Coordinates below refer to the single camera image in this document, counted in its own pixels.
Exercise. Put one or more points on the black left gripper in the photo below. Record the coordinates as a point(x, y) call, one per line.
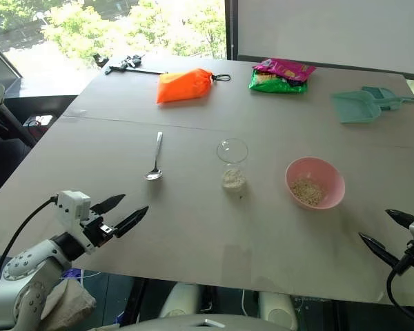
point(96, 232)

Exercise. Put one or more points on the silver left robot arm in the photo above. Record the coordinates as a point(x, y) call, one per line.
point(27, 263)

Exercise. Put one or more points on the pile of beige grains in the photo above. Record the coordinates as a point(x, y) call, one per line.
point(307, 190)

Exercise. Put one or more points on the silver metal spoon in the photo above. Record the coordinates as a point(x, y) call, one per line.
point(153, 174)

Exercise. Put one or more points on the pink plastic bowl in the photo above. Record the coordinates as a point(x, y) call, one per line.
point(333, 188)

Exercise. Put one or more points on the black table leg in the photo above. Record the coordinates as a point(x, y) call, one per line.
point(136, 300)

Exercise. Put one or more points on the white rounded robot leg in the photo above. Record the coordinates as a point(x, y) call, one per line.
point(277, 310)
point(179, 300)

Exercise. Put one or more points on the beige crumpled cloth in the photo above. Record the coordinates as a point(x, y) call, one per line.
point(67, 305)

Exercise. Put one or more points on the clear glass cup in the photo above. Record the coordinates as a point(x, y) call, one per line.
point(232, 162)

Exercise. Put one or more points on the teal plastic dustpan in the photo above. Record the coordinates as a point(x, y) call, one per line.
point(355, 108)

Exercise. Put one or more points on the black office chair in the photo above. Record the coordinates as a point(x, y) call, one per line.
point(3, 138)

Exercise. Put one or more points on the teal plastic brush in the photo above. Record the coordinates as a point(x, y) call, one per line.
point(379, 93)

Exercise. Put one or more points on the long black bar tool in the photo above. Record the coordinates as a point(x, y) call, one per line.
point(138, 70)

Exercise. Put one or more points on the black key bunch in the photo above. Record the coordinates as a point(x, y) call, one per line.
point(132, 61)

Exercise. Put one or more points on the small black clamp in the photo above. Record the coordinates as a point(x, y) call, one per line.
point(100, 59)

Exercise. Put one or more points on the green snack bag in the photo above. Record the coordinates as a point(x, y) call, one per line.
point(276, 86)

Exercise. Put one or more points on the pink snack bag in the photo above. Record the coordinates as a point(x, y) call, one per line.
point(284, 68)

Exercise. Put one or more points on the white roller screen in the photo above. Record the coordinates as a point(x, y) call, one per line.
point(331, 31)

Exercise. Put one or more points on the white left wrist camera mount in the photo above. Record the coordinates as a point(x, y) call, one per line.
point(72, 205)

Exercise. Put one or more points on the dark window post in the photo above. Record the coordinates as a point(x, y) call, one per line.
point(231, 29)

